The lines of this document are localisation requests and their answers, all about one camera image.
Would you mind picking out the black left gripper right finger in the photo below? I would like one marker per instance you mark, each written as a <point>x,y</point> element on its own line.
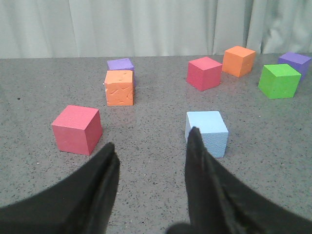
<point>219,203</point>

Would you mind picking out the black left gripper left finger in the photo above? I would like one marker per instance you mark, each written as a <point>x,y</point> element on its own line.
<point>80,204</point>

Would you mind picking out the light blue foam cube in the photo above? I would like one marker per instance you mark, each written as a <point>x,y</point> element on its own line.
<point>213,130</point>

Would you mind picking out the red foam cube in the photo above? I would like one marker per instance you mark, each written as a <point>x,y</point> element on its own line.
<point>77,129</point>
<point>204,73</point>

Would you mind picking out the dented orange foam cube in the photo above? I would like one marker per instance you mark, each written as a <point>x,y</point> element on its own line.
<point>119,87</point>

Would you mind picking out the green foam cube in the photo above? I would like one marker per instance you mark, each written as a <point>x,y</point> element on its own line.
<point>279,81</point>

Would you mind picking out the smooth orange foam cube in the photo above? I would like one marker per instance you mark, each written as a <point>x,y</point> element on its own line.
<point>238,61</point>

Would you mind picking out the purple foam cube left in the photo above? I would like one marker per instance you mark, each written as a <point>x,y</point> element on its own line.
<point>121,64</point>

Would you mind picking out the purple foam cube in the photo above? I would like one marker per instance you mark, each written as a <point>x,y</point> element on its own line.
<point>121,64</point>
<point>297,61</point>

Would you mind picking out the purple foam cube right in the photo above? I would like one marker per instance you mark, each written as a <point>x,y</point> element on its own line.
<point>297,61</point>

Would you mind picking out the white pleated curtain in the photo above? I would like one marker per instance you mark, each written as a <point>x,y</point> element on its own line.
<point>120,28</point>

